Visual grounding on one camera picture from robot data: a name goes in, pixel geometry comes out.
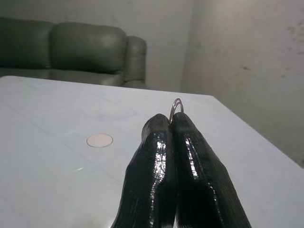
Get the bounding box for green leather sofa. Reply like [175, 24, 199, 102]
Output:
[0, 16, 148, 89]

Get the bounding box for round pale table hole cover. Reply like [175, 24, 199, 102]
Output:
[86, 133, 114, 149]

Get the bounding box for silver metal key ring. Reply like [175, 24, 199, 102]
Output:
[169, 98, 184, 124]

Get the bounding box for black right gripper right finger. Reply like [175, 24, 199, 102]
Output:
[171, 112, 252, 228]

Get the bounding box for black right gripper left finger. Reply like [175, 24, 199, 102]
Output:
[110, 113, 178, 228]

